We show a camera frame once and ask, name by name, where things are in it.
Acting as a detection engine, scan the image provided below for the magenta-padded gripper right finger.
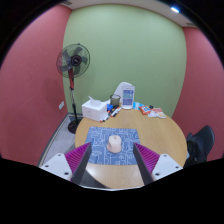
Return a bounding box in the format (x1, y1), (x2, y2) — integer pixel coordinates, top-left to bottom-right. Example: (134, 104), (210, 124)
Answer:
(133, 142), (185, 186)

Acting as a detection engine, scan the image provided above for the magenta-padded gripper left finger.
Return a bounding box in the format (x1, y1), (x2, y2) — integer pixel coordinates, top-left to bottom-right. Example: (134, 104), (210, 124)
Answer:
(39, 142), (93, 185)

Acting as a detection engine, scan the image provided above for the pale pink computer mouse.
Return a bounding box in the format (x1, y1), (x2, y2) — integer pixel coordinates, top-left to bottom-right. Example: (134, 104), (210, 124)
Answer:
(106, 134), (123, 154)

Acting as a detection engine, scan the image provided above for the blue patterned mouse pad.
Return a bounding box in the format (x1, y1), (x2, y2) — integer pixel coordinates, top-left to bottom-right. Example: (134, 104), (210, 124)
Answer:
(84, 126), (141, 166)

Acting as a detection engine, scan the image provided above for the black office chair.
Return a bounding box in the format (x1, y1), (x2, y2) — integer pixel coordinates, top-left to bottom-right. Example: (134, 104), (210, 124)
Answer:
(184, 125), (216, 168)

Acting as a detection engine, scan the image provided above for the orange-topped clear snack packet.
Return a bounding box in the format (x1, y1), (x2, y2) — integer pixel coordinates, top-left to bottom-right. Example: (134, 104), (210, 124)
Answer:
(153, 107), (167, 120)

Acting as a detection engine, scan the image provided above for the white snack packet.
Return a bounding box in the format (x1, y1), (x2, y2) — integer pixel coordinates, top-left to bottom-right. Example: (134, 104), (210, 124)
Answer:
(147, 108), (160, 119)

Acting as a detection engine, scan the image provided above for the red snack packet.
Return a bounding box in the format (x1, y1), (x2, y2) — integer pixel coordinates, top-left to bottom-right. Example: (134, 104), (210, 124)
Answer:
(138, 105), (152, 116)

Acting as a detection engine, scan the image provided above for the white tissue box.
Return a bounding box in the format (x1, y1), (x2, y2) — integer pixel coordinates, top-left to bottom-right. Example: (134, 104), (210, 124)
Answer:
(81, 96), (108, 122)

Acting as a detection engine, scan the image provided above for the blue snack packet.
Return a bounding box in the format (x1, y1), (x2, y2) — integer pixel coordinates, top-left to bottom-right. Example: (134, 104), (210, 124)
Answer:
(132, 101), (145, 111)

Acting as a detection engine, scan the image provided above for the black and white marker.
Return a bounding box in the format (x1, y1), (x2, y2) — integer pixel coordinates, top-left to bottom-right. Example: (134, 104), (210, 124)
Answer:
(110, 106), (123, 118)
(99, 112), (113, 124)

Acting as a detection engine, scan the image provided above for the black mesh pen cup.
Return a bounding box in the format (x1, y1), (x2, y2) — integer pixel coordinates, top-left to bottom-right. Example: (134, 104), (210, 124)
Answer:
(109, 94), (122, 109)

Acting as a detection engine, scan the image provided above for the white plastic chair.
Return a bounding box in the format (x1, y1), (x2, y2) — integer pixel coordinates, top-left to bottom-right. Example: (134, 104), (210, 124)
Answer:
(114, 81), (134, 100)

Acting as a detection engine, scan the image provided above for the black standing fan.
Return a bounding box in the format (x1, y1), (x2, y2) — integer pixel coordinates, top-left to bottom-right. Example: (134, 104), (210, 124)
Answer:
(55, 43), (92, 135)

